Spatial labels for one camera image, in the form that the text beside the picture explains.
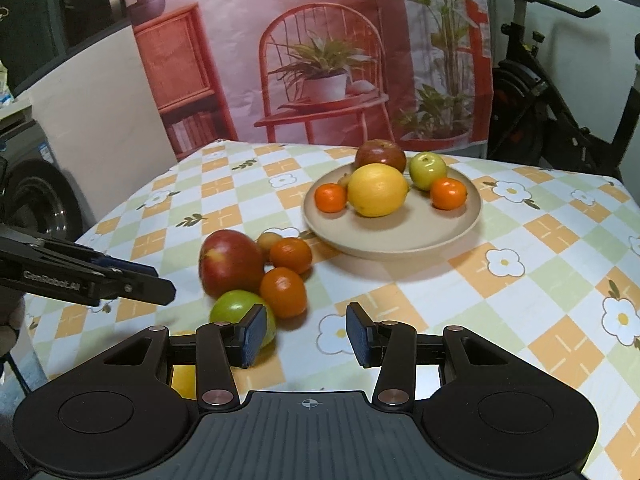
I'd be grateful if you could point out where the yellow lemon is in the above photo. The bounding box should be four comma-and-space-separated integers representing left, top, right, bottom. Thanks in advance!
347, 162, 409, 218
171, 364, 196, 400

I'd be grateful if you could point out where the orange tangerine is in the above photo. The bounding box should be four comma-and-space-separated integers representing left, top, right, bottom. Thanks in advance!
269, 237, 312, 274
430, 177, 468, 210
314, 183, 347, 214
259, 268, 307, 318

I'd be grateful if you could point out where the bright red apple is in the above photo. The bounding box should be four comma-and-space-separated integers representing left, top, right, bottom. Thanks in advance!
198, 230, 265, 299

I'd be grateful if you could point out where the small green apple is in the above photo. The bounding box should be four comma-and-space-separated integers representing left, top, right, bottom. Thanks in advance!
409, 152, 448, 192

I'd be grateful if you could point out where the dark red apple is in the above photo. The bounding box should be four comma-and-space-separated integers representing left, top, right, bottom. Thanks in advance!
355, 139, 407, 172

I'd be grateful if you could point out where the small brown longan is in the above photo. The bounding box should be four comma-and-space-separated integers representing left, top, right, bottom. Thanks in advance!
256, 232, 282, 263
337, 174, 352, 188

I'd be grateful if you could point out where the gloved left hand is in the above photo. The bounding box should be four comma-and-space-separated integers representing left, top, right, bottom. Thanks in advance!
0, 286, 25, 360

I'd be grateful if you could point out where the beige round plate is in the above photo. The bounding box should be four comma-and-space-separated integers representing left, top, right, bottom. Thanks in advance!
302, 162, 483, 260

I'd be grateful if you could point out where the dark window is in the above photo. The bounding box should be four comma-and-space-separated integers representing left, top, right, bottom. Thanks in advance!
1, 0, 130, 96

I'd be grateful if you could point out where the black exercise bike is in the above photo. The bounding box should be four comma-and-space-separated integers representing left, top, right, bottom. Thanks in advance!
487, 0, 639, 178

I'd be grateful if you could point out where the pink printed backdrop cloth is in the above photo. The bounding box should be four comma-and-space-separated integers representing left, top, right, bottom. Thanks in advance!
125, 0, 492, 157

